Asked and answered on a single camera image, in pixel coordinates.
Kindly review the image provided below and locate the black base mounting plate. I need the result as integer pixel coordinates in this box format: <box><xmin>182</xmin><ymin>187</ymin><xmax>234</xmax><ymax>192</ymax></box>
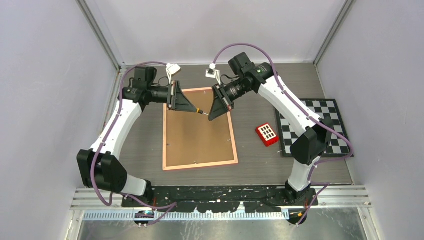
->
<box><xmin>139</xmin><ymin>185</ymin><xmax>318</xmax><ymax>214</ymax></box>

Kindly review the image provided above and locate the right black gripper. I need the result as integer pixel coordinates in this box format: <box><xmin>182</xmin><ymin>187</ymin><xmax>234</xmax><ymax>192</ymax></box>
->
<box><xmin>208</xmin><ymin>76</ymin><xmax>251</xmax><ymax>122</ymax></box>

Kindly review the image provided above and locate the orange handled screwdriver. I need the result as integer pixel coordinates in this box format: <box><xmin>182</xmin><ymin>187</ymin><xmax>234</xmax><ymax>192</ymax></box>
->
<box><xmin>196</xmin><ymin>108</ymin><xmax>209</xmax><ymax>116</ymax></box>

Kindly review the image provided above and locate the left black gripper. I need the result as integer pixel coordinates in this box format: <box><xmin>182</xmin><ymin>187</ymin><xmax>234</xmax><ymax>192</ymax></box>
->
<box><xmin>148</xmin><ymin>81</ymin><xmax>198</xmax><ymax>113</ymax></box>

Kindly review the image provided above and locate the black white checkerboard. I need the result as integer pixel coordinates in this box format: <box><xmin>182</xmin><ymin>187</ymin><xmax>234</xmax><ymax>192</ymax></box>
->
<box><xmin>274</xmin><ymin>98</ymin><xmax>355</xmax><ymax>158</ymax></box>

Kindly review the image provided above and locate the pink picture frame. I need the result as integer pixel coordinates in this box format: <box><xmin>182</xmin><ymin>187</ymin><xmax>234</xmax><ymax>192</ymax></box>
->
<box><xmin>162</xmin><ymin>106</ymin><xmax>239</xmax><ymax>171</ymax></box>

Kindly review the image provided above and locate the aluminium rail frame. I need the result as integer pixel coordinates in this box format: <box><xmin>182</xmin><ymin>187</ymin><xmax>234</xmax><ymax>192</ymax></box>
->
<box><xmin>70</xmin><ymin>187</ymin><xmax>373</xmax><ymax>222</ymax></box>

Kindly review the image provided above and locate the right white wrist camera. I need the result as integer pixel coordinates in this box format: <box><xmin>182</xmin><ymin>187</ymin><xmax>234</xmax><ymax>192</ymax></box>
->
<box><xmin>205</xmin><ymin>63</ymin><xmax>222</xmax><ymax>85</ymax></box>

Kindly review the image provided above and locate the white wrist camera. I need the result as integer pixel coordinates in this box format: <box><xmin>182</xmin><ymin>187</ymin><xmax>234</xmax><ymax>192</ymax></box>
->
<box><xmin>165</xmin><ymin>63</ymin><xmax>181</xmax><ymax>83</ymax></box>
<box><xmin>205</xmin><ymin>63</ymin><xmax>222</xmax><ymax>85</ymax></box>

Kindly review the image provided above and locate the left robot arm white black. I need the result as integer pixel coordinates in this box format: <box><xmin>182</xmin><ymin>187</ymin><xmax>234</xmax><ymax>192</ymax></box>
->
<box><xmin>76</xmin><ymin>63</ymin><xmax>203</xmax><ymax>207</ymax></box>

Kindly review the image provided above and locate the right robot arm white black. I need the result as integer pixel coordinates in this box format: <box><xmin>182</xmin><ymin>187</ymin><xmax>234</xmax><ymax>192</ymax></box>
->
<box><xmin>205</xmin><ymin>52</ymin><xmax>334</xmax><ymax>205</ymax></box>

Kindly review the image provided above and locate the red white toy block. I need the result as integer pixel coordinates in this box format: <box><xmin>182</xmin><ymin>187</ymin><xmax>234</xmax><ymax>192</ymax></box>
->
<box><xmin>255</xmin><ymin>122</ymin><xmax>279</xmax><ymax>147</ymax></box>

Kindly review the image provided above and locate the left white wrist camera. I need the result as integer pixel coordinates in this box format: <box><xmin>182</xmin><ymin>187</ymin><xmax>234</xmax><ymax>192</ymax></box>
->
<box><xmin>165</xmin><ymin>63</ymin><xmax>181</xmax><ymax>83</ymax></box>

